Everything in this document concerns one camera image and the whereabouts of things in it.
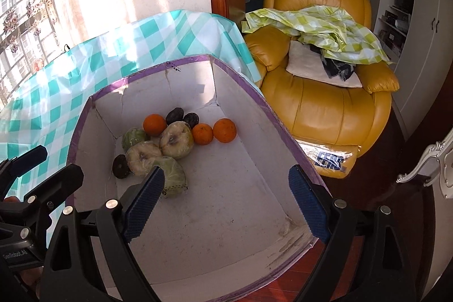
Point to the small orange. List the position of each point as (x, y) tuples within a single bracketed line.
[(202, 133)]

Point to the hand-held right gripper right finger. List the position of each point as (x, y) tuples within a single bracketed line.
[(309, 203)]

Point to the teal checkered tablecloth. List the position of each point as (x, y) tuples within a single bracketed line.
[(46, 100)]

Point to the pale halved fruit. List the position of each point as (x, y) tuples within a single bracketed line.
[(176, 139)]

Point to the green fruit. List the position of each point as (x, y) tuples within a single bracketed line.
[(132, 137), (175, 176)]

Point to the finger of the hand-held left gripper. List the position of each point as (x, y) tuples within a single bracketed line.
[(26, 160), (58, 187)]

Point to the dark cloth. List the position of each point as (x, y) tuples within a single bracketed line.
[(336, 70)]

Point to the lace window curtain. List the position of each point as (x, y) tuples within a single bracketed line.
[(21, 15)]

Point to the dark brown fruit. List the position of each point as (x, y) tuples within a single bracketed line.
[(191, 119), (174, 115)]

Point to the dark round cake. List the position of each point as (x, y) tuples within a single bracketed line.
[(120, 165)]

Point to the white cushion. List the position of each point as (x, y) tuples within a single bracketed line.
[(304, 61)]

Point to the yellow leather armchair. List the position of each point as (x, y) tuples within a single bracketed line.
[(318, 104)]

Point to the white wardrobe cabinet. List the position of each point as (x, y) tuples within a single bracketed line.
[(421, 58)]

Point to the purple cardboard box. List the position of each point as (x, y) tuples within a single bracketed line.
[(219, 203)]

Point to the yellow-green fruit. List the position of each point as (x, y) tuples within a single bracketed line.
[(143, 153)]

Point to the yellow-green checkered cloth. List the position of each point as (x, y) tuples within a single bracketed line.
[(318, 22)]

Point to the blue printed plastic bag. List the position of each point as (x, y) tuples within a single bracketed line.
[(331, 158)]

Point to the white ornate chair frame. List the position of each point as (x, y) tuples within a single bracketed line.
[(433, 155)]

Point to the large orange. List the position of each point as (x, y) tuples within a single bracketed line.
[(224, 129)]

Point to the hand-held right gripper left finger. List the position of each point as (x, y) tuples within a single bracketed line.
[(143, 206)]

